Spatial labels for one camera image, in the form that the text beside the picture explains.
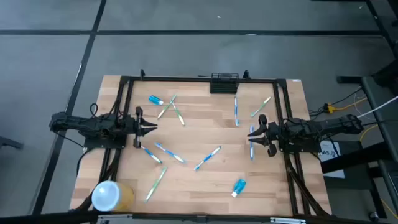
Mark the black furniture foot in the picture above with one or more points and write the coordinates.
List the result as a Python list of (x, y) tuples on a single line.
[(9, 143)]

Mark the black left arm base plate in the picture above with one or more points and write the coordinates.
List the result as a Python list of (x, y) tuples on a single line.
[(102, 143)]

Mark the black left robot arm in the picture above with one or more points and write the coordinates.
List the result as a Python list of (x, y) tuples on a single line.
[(77, 123)]

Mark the green and white toothbrush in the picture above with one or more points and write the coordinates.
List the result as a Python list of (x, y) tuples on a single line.
[(164, 109), (156, 184), (261, 106), (179, 116)]

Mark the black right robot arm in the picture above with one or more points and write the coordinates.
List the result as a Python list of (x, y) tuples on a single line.
[(326, 126)]

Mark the black rig gantry frame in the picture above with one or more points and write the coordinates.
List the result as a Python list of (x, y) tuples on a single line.
[(46, 217)]

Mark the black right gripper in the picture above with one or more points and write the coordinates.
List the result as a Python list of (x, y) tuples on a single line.
[(273, 133)]

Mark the blue toothpaste tube white cap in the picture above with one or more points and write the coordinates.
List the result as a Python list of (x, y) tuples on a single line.
[(155, 99), (239, 186)]

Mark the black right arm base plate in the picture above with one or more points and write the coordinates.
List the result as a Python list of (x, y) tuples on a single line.
[(304, 149)]

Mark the black crossbeam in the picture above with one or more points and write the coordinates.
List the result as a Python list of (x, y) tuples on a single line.
[(357, 157)]

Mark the blue and white toothbrush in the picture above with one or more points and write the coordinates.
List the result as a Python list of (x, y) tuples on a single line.
[(151, 154), (252, 152), (207, 158), (236, 112), (170, 152)]

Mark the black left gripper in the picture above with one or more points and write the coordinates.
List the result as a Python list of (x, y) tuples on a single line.
[(130, 127)]

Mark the black aluminium table frame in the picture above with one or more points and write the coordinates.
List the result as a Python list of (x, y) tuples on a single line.
[(186, 79)]

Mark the dark grey side table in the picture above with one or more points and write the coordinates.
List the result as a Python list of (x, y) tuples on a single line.
[(392, 140)]

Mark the yellow jar with white lid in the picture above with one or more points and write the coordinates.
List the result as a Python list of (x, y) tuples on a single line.
[(109, 196)]

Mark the white paper label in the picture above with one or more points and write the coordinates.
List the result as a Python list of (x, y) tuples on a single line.
[(325, 147)]

